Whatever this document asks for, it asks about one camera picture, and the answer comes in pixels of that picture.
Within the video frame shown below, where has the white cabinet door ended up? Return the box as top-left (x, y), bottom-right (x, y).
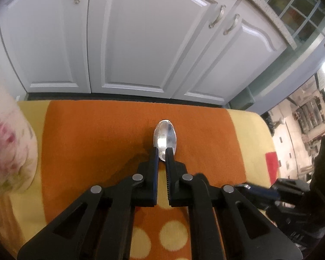
top-left (173, 0), bottom-right (288, 105)
top-left (0, 5), bottom-right (29, 101)
top-left (0, 0), bottom-right (93, 93)
top-left (88, 0), bottom-right (243, 98)

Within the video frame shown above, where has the orange and yellow printed cloth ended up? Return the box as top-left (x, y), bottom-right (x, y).
top-left (0, 100), bottom-right (281, 260)

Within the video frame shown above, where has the large metal spoon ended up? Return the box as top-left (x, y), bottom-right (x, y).
top-left (152, 120), bottom-right (177, 161)

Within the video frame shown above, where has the glass paned door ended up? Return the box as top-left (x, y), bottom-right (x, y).
top-left (253, 0), bottom-right (325, 44)

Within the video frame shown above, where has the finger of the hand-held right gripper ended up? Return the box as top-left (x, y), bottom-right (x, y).
top-left (234, 184), bottom-right (281, 209)

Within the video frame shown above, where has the speckled stone countertop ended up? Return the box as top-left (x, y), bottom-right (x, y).
top-left (227, 0), bottom-right (298, 50)

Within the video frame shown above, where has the cluttered shelf unit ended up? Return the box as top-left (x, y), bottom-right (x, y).
top-left (294, 88), bottom-right (325, 141)

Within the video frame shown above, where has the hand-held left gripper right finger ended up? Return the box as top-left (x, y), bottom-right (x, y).
top-left (165, 148), bottom-right (302, 260)

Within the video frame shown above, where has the teal and white utensil holder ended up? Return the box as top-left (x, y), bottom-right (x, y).
top-left (0, 51), bottom-right (39, 195)

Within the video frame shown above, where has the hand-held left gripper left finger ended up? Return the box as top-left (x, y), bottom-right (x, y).
top-left (18, 148), bottom-right (159, 260)

